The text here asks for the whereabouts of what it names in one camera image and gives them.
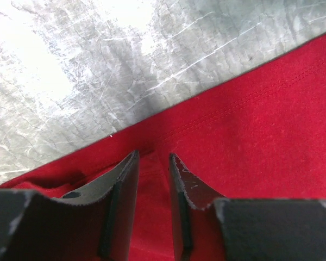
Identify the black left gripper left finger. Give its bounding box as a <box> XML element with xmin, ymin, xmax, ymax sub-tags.
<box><xmin>0</xmin><ymin>151</ymin><xmax>139</xmax><ymax>260</ymax></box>

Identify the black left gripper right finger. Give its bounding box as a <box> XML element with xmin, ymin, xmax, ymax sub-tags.
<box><xmin>169</xmin><ymin>154</ymin><xmax>326</xmax><ymax>260</ymax></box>

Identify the red t shirt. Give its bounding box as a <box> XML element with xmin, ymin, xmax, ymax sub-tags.
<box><xmin>2</xmin><ymin>34</ymin><xmax>326</xmax><ymax>260</ymax></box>

